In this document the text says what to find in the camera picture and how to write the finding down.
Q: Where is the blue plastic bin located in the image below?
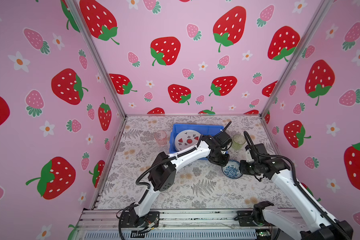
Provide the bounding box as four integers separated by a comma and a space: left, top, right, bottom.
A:
169, 124, 224, 154

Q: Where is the pink translucent cup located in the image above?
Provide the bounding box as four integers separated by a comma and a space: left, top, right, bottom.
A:
154, 130, 167, 146

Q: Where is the blue floral bowl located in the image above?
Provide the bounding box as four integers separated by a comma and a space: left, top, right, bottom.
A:
222, 160, 243, 180

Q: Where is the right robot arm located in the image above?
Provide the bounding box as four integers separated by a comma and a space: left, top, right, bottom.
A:
240, 144, 354, 240

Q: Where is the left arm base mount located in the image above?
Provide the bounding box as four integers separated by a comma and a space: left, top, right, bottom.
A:
119, 209, 160, 228

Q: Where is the aluminium front rail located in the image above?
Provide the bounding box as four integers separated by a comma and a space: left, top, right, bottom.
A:
72, 209, 292, 240

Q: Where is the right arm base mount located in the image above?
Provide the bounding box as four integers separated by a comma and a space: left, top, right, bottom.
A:
234, 211, 275, 227

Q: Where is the green translucent cup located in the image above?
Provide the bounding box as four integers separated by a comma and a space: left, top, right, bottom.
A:
232, 134, 246, 151

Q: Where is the white watermelon plate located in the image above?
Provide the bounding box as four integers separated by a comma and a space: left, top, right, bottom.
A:
174, 130, 201, 152

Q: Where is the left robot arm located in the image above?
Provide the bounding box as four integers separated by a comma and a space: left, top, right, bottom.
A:
127, 131, 232, 224

